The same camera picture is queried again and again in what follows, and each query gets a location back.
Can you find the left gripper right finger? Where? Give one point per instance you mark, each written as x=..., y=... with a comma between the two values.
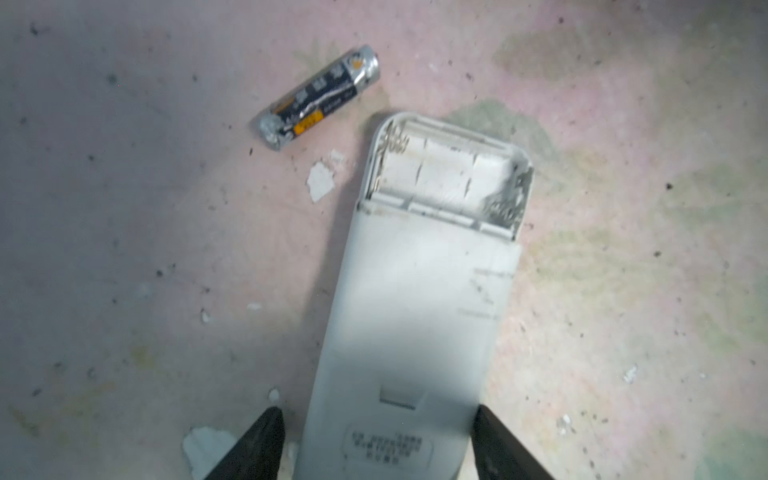
x=498, y=454

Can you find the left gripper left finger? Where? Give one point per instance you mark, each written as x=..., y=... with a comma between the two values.
x=257, y=454

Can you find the grey white remote control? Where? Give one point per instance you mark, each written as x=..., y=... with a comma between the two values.
x=424, y=287

